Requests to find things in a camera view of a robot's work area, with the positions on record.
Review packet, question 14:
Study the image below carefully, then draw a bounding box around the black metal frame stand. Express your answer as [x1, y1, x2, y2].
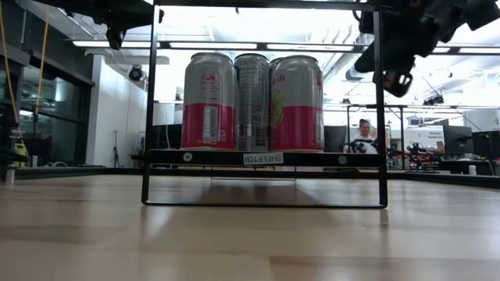
[345, 103, 405, 126]

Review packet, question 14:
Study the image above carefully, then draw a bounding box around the thin black tripod stand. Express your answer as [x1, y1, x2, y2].
[112, 130, 121, 169]

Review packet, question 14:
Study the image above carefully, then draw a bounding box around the black ceiling spotlight cluster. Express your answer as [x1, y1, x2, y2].
[422, 94, 446, 107]

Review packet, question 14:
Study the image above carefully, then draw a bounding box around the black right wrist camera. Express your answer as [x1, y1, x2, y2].
[381, 69, 414, 98]

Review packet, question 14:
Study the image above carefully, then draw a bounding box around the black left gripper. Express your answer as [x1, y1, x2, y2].
[91, 0, 166, 51]

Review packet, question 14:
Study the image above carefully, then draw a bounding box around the person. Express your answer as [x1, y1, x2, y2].
[343, 119, 379, 155]

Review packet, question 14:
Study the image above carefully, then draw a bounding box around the white sign board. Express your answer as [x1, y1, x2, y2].
[404, 125, 446, 154]

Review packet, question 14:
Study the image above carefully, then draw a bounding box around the black frame wooden shelf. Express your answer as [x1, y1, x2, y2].
[141, 0, 388, 209]

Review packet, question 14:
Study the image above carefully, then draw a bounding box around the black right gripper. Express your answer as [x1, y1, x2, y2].
[353, 0, 468, 76]

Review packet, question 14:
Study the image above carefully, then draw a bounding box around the silver ceiling duct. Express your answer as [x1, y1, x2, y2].
[323, 33, 376, 84]

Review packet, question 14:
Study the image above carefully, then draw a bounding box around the black monitor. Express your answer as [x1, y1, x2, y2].
[323, 124, 348, 153]
[152, 123, 184, 150]
[443, 124, 473, 156]
[471, 130, 500, 161]

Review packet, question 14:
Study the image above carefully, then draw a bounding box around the yellow handheld device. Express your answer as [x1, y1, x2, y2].
[11, 130, 29, 158]

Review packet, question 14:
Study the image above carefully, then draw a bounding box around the black table rail frame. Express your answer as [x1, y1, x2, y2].
[13, 165, 500, 191]

